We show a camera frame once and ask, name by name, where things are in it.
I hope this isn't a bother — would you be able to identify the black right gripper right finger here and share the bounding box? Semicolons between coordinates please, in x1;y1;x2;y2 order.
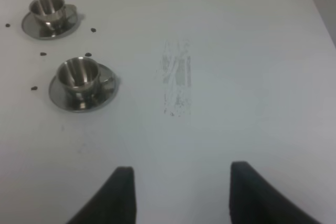
229;162;318;223

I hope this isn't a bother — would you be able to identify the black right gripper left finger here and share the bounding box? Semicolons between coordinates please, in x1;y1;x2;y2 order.
68;167;137;224

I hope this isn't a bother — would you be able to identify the near stainless steel saucer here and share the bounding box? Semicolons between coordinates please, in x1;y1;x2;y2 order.
48;64;119;112

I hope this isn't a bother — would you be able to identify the stainless steel saucer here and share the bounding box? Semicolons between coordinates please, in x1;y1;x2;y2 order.
21;5;80;40
48;64;119;112

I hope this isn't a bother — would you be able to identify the near stainless steel teacup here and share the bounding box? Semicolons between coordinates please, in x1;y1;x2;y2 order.
56;57;102;99

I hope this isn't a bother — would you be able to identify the stainless steel teacup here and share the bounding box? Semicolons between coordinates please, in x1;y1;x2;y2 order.
56;57;102;99
29;0;77;31

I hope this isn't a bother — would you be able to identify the far stainless steel teacup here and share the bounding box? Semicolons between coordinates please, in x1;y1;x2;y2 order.
29;0;77;31

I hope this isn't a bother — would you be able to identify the far stainless steel saucer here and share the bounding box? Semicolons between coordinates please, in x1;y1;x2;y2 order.
21;5;80;40

